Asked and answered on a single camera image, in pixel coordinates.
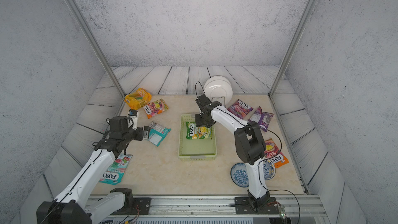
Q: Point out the aluminium corner post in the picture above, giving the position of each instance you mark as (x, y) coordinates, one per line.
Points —
(76, 12)
(305, 16)

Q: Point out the blue yellow patterned plate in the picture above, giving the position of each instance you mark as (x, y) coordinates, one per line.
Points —
(269, 170)

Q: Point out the purple Fox's berries bag back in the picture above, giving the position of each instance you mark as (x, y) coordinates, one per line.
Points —
(263, 119)

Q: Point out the orange Fox's fruits candy bag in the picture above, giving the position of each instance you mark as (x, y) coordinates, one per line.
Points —
(274, 154)

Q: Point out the aluminium corner post left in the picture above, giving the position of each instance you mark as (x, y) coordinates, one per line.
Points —
(76, 12)

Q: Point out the pink Fox's berries candy bag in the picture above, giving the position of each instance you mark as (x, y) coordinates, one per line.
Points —
(240, 109)

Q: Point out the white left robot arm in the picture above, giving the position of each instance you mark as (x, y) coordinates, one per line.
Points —
(69, 206)

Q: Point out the teal red Fox's fruits bag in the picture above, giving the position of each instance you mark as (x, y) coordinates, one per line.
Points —
(115, 172)

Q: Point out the yellow orange candy bag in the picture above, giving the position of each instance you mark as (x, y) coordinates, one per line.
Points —
(138, 99)

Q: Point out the green Fox's spring tea bag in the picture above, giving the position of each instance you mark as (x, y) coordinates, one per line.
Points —
(197, 133)

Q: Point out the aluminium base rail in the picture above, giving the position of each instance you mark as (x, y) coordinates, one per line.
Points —
(303, 209)

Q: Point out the blue patterned bowl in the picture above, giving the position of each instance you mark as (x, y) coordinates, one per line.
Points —
(239, 175)

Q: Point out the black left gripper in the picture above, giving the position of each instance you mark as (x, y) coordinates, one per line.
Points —
(140, 135)

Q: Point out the teal Fox's candy bag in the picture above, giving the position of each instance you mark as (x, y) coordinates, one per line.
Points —
(157, 133)

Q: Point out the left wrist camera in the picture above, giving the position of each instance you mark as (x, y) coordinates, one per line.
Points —
(133, 119)

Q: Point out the pink yellow Fox's candy bag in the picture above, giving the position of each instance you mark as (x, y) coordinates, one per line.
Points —
(155, 108)

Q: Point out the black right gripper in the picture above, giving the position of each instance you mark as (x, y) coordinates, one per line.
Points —
(197, 116)

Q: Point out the green plastic basket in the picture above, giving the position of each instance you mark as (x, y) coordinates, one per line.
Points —
(190, 150)

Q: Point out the white plate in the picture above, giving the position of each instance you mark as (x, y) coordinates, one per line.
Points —
(218, 86)

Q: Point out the metal wire plate rack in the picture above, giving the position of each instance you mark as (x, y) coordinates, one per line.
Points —
(222, 99)

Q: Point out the aluminium corner post right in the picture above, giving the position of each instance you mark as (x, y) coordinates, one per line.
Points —
(305, 16)

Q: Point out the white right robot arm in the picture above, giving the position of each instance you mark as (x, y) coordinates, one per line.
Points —
(249, 145)

